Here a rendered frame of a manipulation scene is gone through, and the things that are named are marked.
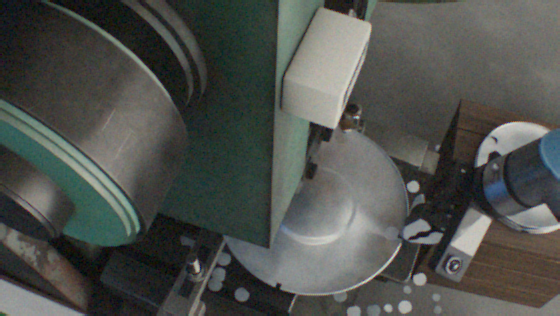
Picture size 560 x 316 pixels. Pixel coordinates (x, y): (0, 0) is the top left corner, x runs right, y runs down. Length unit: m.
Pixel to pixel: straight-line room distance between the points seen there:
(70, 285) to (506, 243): 0.96
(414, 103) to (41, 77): 1.80
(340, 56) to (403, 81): 1.69
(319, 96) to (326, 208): 0.57
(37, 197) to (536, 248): 1.31
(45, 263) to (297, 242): 0.40
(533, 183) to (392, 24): 1.57
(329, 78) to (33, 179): 0.19
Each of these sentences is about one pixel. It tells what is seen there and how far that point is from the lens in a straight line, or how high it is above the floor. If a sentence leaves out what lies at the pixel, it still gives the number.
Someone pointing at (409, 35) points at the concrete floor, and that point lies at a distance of 2.25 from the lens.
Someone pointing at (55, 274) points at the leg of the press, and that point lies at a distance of 1.07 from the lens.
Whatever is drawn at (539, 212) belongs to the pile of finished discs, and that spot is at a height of 0.38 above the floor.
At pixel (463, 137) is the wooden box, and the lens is 1.62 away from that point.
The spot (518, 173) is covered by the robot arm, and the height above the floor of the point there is 1.05.
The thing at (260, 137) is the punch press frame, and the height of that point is 1.27.
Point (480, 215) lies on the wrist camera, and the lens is 0.84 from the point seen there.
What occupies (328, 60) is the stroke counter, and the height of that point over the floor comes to 1.34.
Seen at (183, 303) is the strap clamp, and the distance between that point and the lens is 0.96.
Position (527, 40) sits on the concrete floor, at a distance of 2.39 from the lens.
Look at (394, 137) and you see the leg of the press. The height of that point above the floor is 0.64.
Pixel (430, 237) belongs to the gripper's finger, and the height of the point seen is 0.83.
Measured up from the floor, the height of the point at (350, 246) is 0.78.
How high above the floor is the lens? 1.67
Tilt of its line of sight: 61 degrees down
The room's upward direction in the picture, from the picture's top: 4 degrees clockwise
